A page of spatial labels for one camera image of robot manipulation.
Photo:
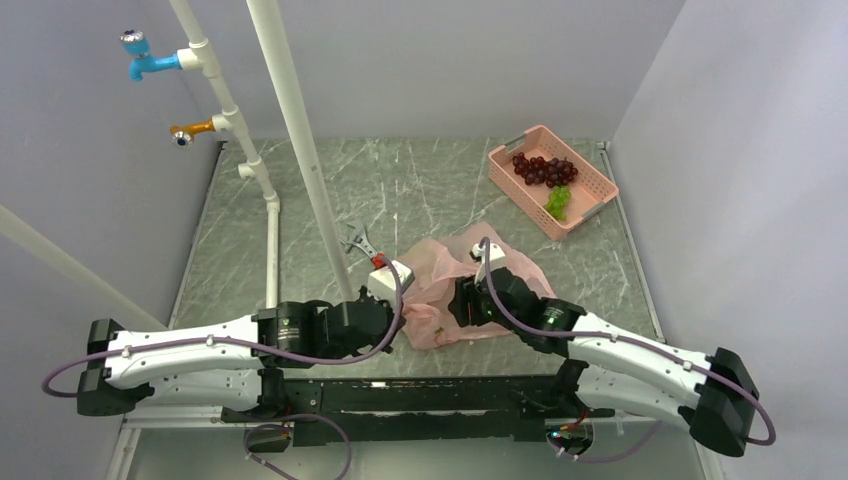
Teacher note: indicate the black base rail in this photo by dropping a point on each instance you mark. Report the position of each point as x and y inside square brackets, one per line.
[521, 408]

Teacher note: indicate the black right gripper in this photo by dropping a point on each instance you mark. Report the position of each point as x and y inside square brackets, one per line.
[467, 290]

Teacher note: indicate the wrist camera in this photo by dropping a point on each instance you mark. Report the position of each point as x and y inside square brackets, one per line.
[387, 284]
[488, 257]

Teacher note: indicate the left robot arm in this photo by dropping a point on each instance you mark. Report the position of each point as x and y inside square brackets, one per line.
[236, 364]

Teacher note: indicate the green fake grapes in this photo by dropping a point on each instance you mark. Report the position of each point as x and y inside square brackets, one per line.
[558, 201]

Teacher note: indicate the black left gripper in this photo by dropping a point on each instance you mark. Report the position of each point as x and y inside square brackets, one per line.
[382, 340]

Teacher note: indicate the pink plastic basket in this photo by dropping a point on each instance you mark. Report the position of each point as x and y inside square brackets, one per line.
[590, 192]

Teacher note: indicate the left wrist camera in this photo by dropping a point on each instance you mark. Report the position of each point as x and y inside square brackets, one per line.
[387, 284]

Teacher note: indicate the pink plastic bag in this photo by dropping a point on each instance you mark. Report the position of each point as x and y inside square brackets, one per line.
[437, 264]

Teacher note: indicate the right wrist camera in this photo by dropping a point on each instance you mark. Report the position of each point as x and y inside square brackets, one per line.
[488, 257]

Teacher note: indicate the orange faucet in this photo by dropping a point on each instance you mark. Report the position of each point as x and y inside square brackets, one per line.
[184, 136]

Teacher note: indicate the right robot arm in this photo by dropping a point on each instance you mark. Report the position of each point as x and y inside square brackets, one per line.
[712, 396]

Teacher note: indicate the blue faucet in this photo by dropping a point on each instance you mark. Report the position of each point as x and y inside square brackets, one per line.
[136, 45]

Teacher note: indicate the purple fake grapes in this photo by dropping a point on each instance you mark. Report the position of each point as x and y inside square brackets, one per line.
[536, 170]

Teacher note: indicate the red handled adjustable wrench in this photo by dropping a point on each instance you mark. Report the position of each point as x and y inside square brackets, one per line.
[357, 238]

